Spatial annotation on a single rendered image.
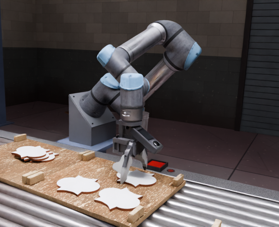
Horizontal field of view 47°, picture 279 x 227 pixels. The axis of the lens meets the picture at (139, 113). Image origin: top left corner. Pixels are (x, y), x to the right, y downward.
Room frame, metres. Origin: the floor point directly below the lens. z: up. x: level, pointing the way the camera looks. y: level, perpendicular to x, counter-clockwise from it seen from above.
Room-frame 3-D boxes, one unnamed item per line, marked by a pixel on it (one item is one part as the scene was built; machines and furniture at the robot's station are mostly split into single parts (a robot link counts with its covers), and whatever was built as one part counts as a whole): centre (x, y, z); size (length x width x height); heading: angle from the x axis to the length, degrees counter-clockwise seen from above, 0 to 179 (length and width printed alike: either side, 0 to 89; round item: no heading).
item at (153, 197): (0.99, 0.10, 0.93); 0.41 x 0.35 x 0.02; 59
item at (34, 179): (0.98, 0.33, 0.95); 0.06 x 0.02 x 0.03; 149
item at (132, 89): (1.05, 0.03, 1.24); 0.09 x 0.08 x 0.11; 169
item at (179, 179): (1.00, -0.14, 0.95); 0.06 x 0.02 x 0.03; 149
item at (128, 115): (1.04, 0.03, 1.16); 0.08 x 0.08 x 0.05
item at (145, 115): (4.82, 0.00, 0.19); 0.30 x 0.30 x 0.37
